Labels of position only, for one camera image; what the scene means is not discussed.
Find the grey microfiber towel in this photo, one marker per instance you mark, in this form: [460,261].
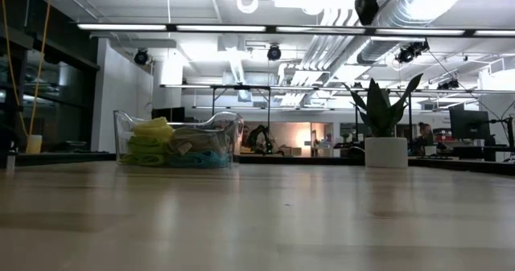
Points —
[197,140]

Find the teal microfiber towel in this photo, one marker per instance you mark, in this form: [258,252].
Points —
[201,159]

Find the yellow microfiber towel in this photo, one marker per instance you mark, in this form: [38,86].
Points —
[153,129]

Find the lime green microfiber towel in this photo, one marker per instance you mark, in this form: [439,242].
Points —
[147,150]

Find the clear plastic bin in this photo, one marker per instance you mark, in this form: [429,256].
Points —
[120,138]

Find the black background robot arm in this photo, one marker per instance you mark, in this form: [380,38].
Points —
[259,136]

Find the black ceiling spotlight cluster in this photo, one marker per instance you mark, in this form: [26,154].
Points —
[410,52]

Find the green artificial succulent plant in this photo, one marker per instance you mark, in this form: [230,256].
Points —
[380,110]

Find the long ceiling light bar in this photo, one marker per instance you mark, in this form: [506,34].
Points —
[225,28]

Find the person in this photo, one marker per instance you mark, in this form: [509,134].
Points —
[245,134]
[424,134]

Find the red storage box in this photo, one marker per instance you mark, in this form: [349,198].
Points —
[442,135]

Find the white round plant pot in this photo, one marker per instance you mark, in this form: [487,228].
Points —
[386,152]

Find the black computer monitor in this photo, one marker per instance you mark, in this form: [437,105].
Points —
[468,124]

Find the pale yellow cylinder container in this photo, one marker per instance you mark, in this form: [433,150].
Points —
[34,144]

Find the black background table frame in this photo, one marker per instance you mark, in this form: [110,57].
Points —
[241,87]

